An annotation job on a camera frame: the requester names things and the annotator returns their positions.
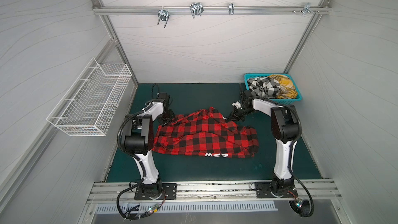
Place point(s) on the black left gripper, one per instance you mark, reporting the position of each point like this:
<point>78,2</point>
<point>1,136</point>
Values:
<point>171,116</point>

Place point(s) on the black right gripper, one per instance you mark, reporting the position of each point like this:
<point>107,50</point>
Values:
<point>238,113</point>

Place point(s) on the red black plaid shirt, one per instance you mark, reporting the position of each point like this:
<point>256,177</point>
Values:
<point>206,133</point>

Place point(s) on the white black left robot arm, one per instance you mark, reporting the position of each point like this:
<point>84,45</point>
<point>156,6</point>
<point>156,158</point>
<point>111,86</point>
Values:
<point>136,139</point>

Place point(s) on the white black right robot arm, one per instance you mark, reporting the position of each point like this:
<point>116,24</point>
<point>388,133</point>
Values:
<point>286,129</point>

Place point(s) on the black white checkered shirt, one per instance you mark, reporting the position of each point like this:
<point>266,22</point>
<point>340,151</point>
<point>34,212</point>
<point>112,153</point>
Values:
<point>266,87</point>

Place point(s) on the yellow plaid shirt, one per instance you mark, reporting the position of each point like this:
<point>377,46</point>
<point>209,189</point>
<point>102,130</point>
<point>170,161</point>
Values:
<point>287,89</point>

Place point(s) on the metal u-bolt hook left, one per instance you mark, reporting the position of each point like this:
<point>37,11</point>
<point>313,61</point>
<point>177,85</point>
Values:
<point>163,16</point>

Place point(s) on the metal u-bolt hook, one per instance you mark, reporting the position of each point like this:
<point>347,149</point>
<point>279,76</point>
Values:
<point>196,9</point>
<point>163,16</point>

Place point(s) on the metal clip hook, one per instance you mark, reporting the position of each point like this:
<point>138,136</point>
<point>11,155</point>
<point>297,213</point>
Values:
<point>231,9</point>

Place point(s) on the metal u-bolt hook middle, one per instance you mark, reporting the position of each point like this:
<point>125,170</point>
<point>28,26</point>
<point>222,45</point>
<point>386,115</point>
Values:
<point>196,9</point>

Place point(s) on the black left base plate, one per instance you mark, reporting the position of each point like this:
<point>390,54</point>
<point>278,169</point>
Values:
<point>166,191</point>

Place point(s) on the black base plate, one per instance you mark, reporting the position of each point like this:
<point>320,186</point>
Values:
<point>264,189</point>
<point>166,191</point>

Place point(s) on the white wire basket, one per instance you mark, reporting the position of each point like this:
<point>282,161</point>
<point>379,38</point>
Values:
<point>89,105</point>

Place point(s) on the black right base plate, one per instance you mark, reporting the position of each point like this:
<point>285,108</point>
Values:
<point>264,189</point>

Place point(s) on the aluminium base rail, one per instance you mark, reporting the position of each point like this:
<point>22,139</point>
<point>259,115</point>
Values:
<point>205,191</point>

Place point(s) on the aluminium horizontal rail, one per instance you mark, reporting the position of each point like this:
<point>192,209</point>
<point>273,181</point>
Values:
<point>208,10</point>

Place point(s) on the metal bracket hook right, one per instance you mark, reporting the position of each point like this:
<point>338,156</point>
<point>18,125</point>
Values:
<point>306,10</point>

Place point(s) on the aluminium corner frame post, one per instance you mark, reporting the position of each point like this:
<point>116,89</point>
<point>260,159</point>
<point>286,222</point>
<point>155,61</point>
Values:
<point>112,32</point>

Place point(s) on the right aluminium corner post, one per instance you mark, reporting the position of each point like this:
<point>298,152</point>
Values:
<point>313,22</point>

